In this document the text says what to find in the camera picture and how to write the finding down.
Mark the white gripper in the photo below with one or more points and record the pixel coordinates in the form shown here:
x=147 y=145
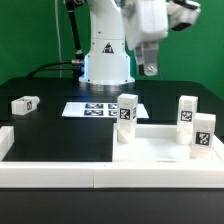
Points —
x=145 y=21

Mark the white square table top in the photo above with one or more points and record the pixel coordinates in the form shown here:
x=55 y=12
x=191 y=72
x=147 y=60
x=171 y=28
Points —
x=157 y=143

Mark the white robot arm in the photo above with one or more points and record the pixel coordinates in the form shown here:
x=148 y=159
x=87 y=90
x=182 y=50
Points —
x=118 y=26

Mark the white sheet with markers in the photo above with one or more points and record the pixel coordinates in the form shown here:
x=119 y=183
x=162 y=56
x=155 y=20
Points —
x=101 y=110

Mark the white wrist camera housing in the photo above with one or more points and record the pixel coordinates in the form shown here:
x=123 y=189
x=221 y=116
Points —
x=183 y=13

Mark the white U-shaped fence wall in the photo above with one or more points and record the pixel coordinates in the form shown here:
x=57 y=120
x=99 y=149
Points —
x=104 y=174

